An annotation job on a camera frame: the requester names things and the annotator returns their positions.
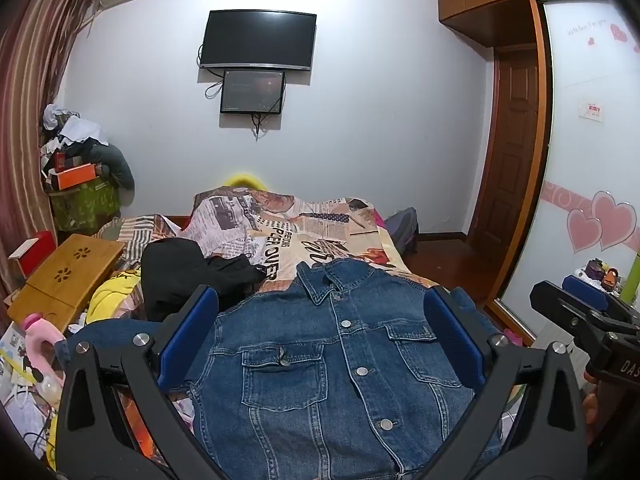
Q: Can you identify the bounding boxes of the yellow plush object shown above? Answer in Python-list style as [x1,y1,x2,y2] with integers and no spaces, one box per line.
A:
[222,173,266,191]

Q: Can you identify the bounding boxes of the orange box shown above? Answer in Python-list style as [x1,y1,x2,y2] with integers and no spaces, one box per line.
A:
[55,162,98,191]

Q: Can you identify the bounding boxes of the red box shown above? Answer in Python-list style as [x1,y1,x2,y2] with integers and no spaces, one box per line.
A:
[9,231,57,278]

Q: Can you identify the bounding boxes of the black garment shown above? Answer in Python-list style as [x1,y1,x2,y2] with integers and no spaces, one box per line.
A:
[141,238,268,322]

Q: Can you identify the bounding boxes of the brown wooden door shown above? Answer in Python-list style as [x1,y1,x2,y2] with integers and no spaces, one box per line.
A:
[470,45,541,261]

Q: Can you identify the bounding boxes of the striped brown curtain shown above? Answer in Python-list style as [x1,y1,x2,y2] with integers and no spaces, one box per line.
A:
[0,0,103,311]

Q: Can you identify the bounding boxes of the blue denim jacket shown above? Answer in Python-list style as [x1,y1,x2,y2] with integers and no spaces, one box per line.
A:
[55,259,506,480]

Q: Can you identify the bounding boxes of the wooden lap desk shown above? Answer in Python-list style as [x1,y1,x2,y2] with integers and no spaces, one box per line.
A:
[7,233,126,333]

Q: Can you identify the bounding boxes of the green storage box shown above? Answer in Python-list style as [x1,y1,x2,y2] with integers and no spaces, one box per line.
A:
[47,177,122,233]

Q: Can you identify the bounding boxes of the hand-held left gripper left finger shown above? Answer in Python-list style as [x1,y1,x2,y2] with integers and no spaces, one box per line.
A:
[55,284,221,480]

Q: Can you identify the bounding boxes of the small black wall monitor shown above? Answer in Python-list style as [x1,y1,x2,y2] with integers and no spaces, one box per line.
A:
[220,70,287,116]

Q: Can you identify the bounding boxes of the pile of clothes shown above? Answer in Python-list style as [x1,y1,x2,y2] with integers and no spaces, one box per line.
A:
[40,104,111,166]

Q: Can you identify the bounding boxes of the pile of papers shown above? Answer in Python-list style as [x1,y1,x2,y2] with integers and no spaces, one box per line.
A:
[0,320,66,461]

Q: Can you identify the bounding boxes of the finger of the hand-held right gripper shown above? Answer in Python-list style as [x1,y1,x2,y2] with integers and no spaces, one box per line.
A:
[530,281,608,356]
[561,275,640,328]

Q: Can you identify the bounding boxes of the black wall television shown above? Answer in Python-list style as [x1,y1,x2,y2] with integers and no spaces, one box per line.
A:
[199,10,317,72]

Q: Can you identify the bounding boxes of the yellow garment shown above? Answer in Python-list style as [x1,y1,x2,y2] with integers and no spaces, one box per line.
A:
[87,267,143,323]

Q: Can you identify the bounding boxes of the person's right hand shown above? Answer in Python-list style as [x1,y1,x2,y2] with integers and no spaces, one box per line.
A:
[582,370,603,443]

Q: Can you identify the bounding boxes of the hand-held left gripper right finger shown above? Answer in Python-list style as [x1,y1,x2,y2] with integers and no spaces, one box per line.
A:
[422,285,588,480]

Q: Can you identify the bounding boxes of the small figurines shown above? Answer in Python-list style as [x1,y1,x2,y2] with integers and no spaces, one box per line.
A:
[582,258,622,292]

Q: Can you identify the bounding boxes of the newspaper print quilt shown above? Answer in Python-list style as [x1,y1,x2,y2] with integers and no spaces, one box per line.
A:
[95,186,501,341]

